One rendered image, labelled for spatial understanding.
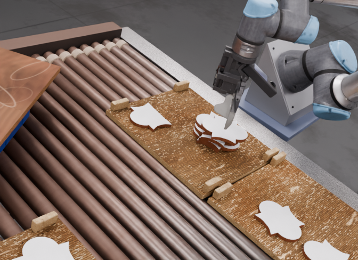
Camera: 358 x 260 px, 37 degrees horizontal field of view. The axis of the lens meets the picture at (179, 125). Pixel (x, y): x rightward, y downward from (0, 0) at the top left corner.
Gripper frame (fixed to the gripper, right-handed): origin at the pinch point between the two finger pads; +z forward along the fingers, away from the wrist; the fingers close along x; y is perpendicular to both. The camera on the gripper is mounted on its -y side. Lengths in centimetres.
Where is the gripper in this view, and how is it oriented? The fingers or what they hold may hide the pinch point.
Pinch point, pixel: (228, 116)
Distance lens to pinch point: 153.0
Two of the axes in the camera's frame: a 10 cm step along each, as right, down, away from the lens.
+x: -1.3, 5.4, -8.3
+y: -9.6, -2.8, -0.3
